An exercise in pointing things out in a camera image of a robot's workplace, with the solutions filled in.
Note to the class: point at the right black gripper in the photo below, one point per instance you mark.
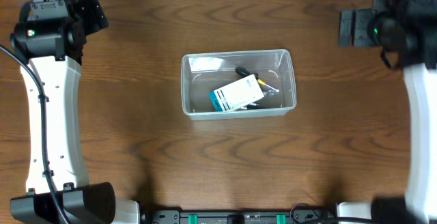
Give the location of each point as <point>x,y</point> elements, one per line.
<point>362,39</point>

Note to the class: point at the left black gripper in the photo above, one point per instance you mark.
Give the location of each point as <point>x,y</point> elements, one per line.
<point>87,15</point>

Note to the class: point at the slim black yellow screwdriver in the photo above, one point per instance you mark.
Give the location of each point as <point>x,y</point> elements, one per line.
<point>243,72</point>

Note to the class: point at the white blue cardboard box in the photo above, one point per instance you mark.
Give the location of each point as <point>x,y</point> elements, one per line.
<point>236,95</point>

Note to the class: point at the silver wrench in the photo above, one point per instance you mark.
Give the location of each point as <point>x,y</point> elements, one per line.
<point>269,93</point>

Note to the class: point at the small black orange hammer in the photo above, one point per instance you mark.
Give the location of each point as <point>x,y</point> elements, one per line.
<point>251,106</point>

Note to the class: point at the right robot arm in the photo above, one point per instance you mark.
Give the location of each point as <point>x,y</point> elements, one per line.
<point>405,31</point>

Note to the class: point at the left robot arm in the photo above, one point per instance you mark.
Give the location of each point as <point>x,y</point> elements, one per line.
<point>47,42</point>

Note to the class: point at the clear plastic container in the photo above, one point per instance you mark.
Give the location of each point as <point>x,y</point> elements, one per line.
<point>206,72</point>

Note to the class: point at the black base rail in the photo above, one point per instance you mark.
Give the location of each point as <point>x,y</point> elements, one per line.
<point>295,216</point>

